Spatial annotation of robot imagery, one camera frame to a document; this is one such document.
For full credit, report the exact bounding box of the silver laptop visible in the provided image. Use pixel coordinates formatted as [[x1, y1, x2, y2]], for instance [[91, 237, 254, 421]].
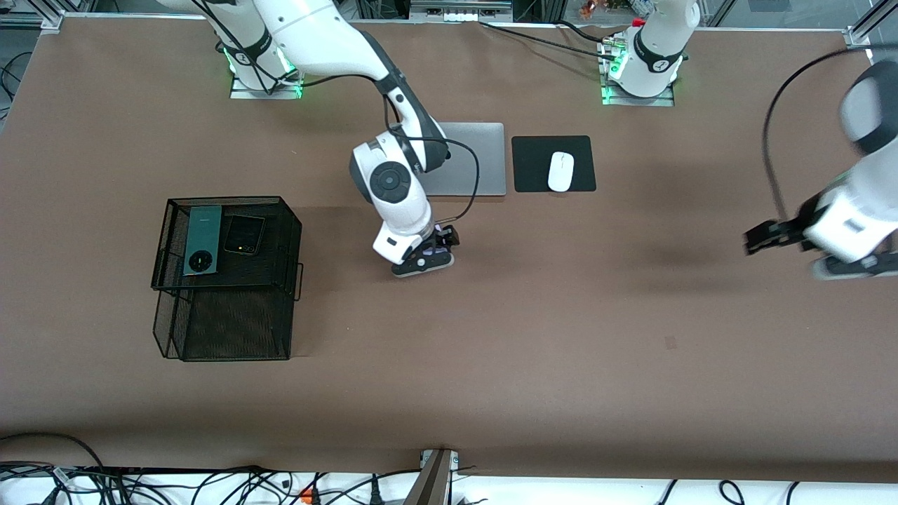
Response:
[[417, 122, 507, 197]]

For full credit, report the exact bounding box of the grey metal camera bracket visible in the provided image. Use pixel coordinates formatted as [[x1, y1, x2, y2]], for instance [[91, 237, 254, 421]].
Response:
[[403, 449, 460, 505]]

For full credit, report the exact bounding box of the black wire mesh rack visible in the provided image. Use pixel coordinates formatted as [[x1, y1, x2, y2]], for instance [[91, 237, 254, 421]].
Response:
[[151, 196, 304, 363]]

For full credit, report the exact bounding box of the grey power strip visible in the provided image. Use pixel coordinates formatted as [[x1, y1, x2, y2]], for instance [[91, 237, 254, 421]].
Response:
[[409, 0, 514, 23]]

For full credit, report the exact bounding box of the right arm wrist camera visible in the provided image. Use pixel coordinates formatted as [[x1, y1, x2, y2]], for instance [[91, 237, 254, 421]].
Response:
[[391, 251, 455, 278]]

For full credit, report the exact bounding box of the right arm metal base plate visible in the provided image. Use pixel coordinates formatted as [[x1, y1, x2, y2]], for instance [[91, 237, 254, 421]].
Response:
[[230, 70, 304, 100]]

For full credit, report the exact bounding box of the black arched floor cable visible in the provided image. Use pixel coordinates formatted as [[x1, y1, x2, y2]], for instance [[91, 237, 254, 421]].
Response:
[[0, 432, 106, 469]]

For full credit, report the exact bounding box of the dark green smartphone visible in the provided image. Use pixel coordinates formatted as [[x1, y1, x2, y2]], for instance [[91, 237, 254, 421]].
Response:
[[182, 205, 223, 276]]

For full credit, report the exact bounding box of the short black table cable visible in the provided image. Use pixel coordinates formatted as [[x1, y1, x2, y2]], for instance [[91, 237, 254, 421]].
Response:
[[558, 21, 611, 43]]

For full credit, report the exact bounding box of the long black table cable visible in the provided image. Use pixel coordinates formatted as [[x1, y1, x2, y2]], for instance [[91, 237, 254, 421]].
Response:
[[479, 21, 618, 60]]

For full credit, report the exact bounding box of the black mouse pad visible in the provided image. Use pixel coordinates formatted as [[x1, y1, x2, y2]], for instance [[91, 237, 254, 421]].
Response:
[[511, 135, 597, 193]]

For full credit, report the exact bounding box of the white computer mouse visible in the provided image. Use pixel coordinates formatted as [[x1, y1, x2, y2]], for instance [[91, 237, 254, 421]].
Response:
[[547, 151, 575, 193]]

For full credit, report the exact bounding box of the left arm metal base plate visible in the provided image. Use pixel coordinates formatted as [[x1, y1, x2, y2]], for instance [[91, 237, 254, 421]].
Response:
[[602, 84, 676, 107]]

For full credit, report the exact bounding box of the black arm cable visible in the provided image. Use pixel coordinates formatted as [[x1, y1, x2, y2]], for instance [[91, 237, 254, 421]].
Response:
[[203, 0, 481, 222], [763, 46, 898, 225]]

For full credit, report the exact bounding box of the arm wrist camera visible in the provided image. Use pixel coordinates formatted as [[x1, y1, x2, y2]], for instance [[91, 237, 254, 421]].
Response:
[[812, 252, 898, 281], [391, 251, 455, 278]]

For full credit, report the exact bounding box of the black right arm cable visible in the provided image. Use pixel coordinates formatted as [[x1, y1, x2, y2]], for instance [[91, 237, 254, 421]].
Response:
[[203, 0, 481, 222]]

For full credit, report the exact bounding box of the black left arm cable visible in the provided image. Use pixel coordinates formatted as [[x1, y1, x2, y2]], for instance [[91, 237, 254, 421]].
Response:
[[763, 46, 898, 225]]

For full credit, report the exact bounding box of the black flip phone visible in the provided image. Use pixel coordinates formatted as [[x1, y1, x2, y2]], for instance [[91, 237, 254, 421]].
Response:
[[222, 215, 266, 256]]

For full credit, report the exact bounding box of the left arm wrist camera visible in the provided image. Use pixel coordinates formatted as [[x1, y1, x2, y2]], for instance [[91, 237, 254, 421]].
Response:
[[812, 252, 898, 281]]

